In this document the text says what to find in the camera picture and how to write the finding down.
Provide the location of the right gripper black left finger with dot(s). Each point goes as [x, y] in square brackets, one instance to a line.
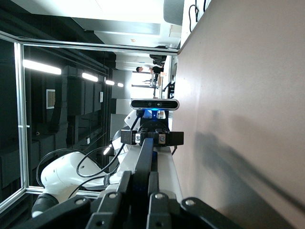
[107, 210]

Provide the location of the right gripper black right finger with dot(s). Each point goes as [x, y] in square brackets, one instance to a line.
[162, 212]

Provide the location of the person in black shirt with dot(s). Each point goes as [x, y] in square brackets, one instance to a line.
[157, 69]

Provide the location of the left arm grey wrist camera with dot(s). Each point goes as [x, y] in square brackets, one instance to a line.
[155, 104]

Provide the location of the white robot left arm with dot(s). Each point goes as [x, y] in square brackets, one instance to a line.
[59, 174]

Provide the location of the small white wall sign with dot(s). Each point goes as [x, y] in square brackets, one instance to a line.
[101, 96]

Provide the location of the grey rounded panel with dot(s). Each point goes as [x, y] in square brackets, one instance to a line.
[174, 12]

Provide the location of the person in white shirt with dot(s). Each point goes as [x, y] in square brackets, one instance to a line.
[145, 68]

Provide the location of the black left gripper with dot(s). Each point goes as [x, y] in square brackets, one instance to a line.
[153, 126]

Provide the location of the long ceiling light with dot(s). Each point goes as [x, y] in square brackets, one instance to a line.
[120, 85]
[110, 82]
[41, 67]
[90, 77]

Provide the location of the framed wall poster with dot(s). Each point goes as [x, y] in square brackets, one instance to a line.
[50, 99]

